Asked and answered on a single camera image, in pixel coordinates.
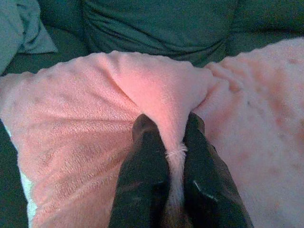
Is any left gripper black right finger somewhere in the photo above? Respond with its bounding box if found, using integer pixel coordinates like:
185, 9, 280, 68
182, 113, 255, 228

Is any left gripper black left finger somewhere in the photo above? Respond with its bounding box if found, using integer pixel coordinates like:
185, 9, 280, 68
110, 113, 172, 228

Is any pink fleece pillow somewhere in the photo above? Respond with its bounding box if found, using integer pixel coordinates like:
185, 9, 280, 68
0, 37, 304, 228

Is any dark sofa back cushion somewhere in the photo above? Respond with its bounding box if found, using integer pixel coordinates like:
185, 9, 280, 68
82, 0, 239, 61

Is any dark sofa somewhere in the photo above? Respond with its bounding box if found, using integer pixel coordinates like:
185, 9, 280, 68
0, 0, 304, 228

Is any grey blue blanket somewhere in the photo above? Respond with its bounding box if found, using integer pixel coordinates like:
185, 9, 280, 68
0, 0, 59, 75

